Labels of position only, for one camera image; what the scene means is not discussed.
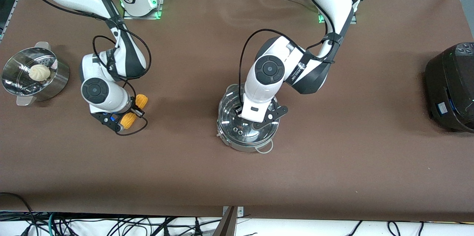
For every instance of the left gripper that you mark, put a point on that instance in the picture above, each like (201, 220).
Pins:
(237, 110)

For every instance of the white steamed bun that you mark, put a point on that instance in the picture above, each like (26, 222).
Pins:
(39, 73)

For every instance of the stainless steel steamer pot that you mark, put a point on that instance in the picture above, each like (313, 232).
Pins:
(55, 82)

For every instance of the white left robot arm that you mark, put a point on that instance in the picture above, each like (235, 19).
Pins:
(333, 2)

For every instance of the yellow corn cob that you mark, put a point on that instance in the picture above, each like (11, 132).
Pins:
(129, 119)

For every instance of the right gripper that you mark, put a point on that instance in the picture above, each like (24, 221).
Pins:
(135, 109)

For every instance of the black rice cooker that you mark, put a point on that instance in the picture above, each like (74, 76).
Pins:
(451, 87)

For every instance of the aluminium profile beam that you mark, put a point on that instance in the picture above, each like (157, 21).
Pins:
(226, 225)

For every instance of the small metal bracket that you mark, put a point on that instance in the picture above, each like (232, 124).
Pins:
(240, 212)

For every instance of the glass pot lid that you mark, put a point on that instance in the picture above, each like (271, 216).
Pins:
(229, 123)

